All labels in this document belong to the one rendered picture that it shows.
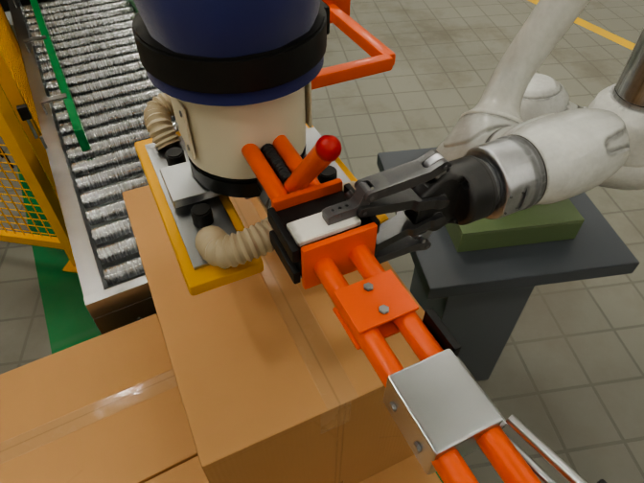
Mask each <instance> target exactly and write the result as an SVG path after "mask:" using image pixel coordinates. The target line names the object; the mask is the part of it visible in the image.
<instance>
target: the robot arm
mask: <svg viewBox="0 0 644 483"><path fill-rule="evenodd" d="M589 1H590V0H540V1H539V2H538V4H537V5H536V7H534V9H533V10H532V12H531V13H530V15H529V17H528V18H527V20H526V21H525V23H524V24H523V26H522V27H521V29H520V30H519V32H518V33H517V35H516V37H515V38H514V40H513V41H512V43H511V44H510V46H509V47H508V49H507V50H506V52H505V54H504V55H503V57H502V58H501V60H500V62H499V63H498V65H497V66H496V68H495V69H494V72H493V74H492V76H491V78H490V80H489V82H488V84H487V86H486V88H485V90H484V92H483V94H482V97H481V99H480V100H479V102H478V104H477V105H476V106H475V107H474V108H473V109H471V110H469V111H466V112H464V113H463V114H462V115H461V117H460V119H459V121H458V122H457V124H456V126H455V127H454V129H453V130H452V131H451V133H450V134H449V135H448V136H447V138H446V139H445V141H444V142H442V143H441V144H440V145H439V147H438V148H437V149H432V150H430V151H429V152H427V153H426V154H424V155H423V156H421V157H420V158H418V159H416V160H413V161H410V162H407V163H404V164H401V165H399V166H397V167H394V168H391V169H388V170H385V171H382V172H378V173H375V174H372V175H369V176H366V177H363V178H361V179H359V180H358V181H357V182H356V183H355V188H356V190H355V193H353V192H352V191H351V190H350V191H348V192H347V193H346V194H345V196H344V197H345V198H346V201H343V202H340V203H337V204H335V205H333V206H329V207H326V208H325V209H323V210H322V212H320V213H317V214H314V215H311V216H308V217H305V218H300V219H298V220H295V221H293V222H290V223H288V224H287V230H288V231H289V233H290V234H291V236H292V237H293V239H294V240H295V242H296V244H297V245H298V246H302V245H305V244H308V243H311V242H315V241H318V240H321V239H324V238H327V237H329V236H331V235H334V234H337V233H340V232H342V231H345V230H348V229H351V228H354V227H357V226H359V225H361V220H360V218H367V217H371V216H377V215H382V214H388V213H394V212H397V214H396V215H395V216H394V217H392V218H390V219H388V220H387V221H385V222H383V223H381V224H380V225H379V232H378V233H377V239H376V242H377V244H378V247H377V254H376V255H375V257H376V259H377V260H378V261H379V263H380V264H381V263H384V262H387V261H389V260H392V259H395V258H398V257H400V256H402V255H405V254H407V253H410V252H413V251H419V250H427V249H429V248H430V246H431V243H430V242H429V240H428V238H429V236H430V235H431V233H432V231H437V230H439V229H441V228H442V227H443V226H445V225H446V224H448V223H454V224H459V225H466V224H469V223H472V222H474V221H477V220H480V219H483V218H485V219H500V218H503V217H506V216H508V215H511V214H513V213H515V212H517V211H520V210H525V209H528V208H530V207H532V206H534V205H539V204H542V205H543V204H551V203H555V202H558V201H562V200H565V199H568V198H571V197H574V196H577V195H579V194H582V193H584V192H586V191H588V190H590V189H592V188H594V187H596V186H600V187H605V188H611V189H617V190H644V27H643V29H642V31H641V33H640V36H639V38H638V39H637V41H636V43H635V45H634V47H633V49H632V52H631V54H630V56H629V58H628V61H627V63H626V65H625V67H624V69H623V71H622V73H621V75H620V77H619V79H618V81H617V83H616V84H613V85H611V86H609V87H607V88H605V89H603V90H602V91H600V92H599V93H598V95H597V96H596V98H595V99H594V100H593V101H592V102H591V103H590V104H589V106H588V107H586V106H580V105H576V104H575V103H573V102H571V101H570V100H569V95H568V93H567V91H566V90H565V88H564V87H563V86H562V85H561V84H560V83H559V82H558V81H556V80H554V79H553V78H551V77H549V76H546V75H543V74H537V73H536V72H537V70H538V69H539V67H540V66H541V64H542V63H543V62H544V60H545V59H546V58H547V56H548V55H549V54H550V52H551V51H552V50H553V48H554V47H555V46H556V45H557V43H558V42H559V41H560V39H561V38H562V37H563V35H564V34H565V33H566V31H567V30H568V29H569V27H570V26H571V25H572V24H573V22H574V21H575V20H576V18H577V17H578V16H579V14H580V13H581V12H582V11H583V9H584V8H585V7H586V5H587V4H588V2H589ZM371 187H374V188H375V189H373V190H372V189H371ZM358 216H359V217H358Z"/></svg>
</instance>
